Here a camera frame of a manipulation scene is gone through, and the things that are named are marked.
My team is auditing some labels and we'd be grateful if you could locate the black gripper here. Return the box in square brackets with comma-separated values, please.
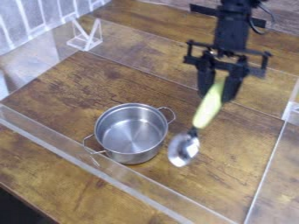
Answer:
[183, 40, 272, 103]

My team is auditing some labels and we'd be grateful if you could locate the green handled metal spoon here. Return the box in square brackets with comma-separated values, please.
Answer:
[168, 80, 224, 167]

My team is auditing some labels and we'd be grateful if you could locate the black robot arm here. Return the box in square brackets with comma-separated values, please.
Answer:
[183, 0, 271, 103]

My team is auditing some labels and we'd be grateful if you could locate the black bar in background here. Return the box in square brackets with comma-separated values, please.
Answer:
[189, 3, 267, 28]

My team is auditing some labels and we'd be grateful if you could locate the stainless steel pot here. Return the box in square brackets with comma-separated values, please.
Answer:
[81, 103, 176, 165]

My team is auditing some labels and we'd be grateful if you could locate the clear acrylic triangular stand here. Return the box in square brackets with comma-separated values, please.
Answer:
[66, 18, 102, 52]

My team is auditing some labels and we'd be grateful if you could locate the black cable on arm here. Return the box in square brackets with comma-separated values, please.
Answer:
[247, 3, 276, 35]

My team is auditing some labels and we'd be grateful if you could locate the clear acrylic enclosure wall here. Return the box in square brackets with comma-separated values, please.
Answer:
[0, 103, 239, 224]

